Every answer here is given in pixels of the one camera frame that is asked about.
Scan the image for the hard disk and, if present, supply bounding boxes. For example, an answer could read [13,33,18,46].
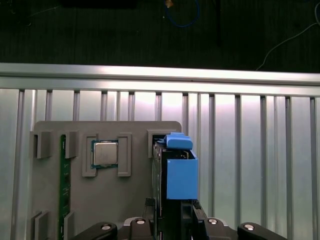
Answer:
[151,131,200,240]

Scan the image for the grey parts rack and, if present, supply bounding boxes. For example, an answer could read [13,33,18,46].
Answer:
[29,120,183,240]

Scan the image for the silver CPU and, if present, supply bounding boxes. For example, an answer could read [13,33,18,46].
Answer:
[90,139,120,170]

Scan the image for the green RAM stick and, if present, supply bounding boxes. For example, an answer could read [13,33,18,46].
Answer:
[58,134,73,240]

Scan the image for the blue floor cable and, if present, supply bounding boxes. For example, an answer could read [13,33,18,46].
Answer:
[164,0,201,28]

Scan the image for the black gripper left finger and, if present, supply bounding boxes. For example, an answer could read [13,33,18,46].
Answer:
[72,197,157,240]

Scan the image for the grey floor cable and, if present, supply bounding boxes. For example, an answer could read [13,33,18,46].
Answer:
[256,21,320,71]

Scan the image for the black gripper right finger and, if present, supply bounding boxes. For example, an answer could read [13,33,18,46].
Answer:
[192,200,288,240]

